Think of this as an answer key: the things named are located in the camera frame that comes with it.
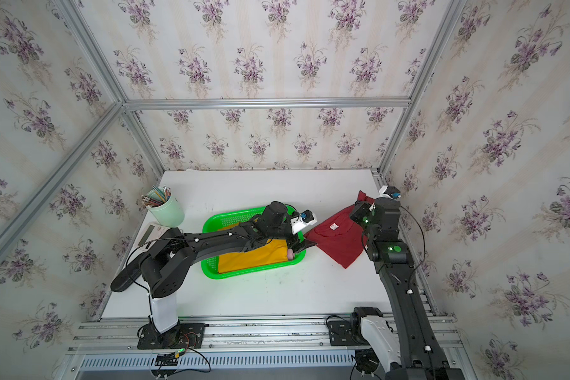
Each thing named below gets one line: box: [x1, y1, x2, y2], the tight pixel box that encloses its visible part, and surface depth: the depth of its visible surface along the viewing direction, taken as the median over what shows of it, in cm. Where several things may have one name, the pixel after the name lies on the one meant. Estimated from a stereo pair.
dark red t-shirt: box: [304, 190, 376, 270], surface depth 82 cm
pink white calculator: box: [131, 222, 171, 255], surface depth 95 cm
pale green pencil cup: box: [147, 194, 185, 228], surface depth 95 cm
